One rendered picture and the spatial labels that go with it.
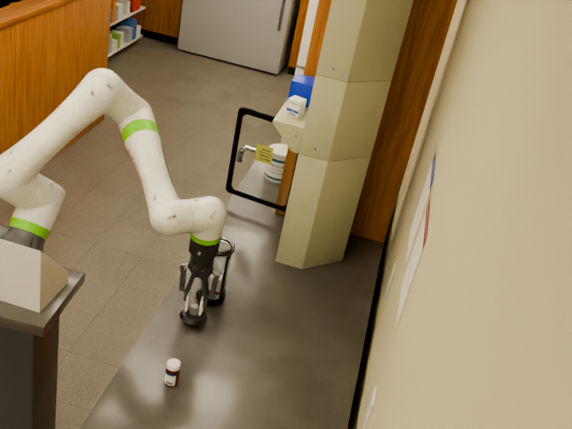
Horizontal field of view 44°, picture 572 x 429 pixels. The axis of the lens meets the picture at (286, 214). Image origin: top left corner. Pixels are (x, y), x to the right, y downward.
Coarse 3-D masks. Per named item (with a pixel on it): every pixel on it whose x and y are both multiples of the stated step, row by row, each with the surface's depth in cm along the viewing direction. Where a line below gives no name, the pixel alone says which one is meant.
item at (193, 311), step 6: (192, 306) 232; (198, 306) 232; (180, 312) 234; (186, 312) 233; (192, 312) 232; (198, 312) 234; (204, 312) 235; (180, 318) 232; (186, 318) 231; (192, 318) 231; (198, 318) 232; (204, 318) 233; (186, 324) 233; (192, 324) 231; (198, 324) 233
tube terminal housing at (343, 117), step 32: (320, 96) 241; (352, 96) 242; (384, 96) 250; (320, 128) 247; (352, 128) 250; (320, 160) 252; (352, 160) 258; (320, 192) 258; (352, 192) 268; (288, 224) 267; (320, 224) 267; (288, 256) 273; (320, 256) 277
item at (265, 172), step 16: (256, 128) 289; (272, 128) 286; (240, 144) 294; (256, 144) 292; (272, 144) 289; (256, 160) 295; (272, 160) 292; (288, 160) 290; (240, 176) 301; (256, 176) 298; (272, 176) 296; (288, 176) 293; (256, 192) 302; (272, 192) 299; (288, 192) 296
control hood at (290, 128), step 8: (280, 112) 257; (304, 112) 261; (280, 120) 250; (288, 120) 252; (296, 120) 253; (304, 120) 255; (280, 128) 250; (288, 128) 249; (296, 128) 248; (288, 136) 251; (296, 136) 250; (288, 144) 252; (296, 144) 251; (296, 152) 253
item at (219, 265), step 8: (224, 240) 241; (224, 248) 242; (232, 248) 237; (216, 256) 234; (224, 256) 234; (216, 264) 236; (224, 264) 237; (200, 280) 243; (200, 288) 243; (216, 288) 241; (216, 296) 243
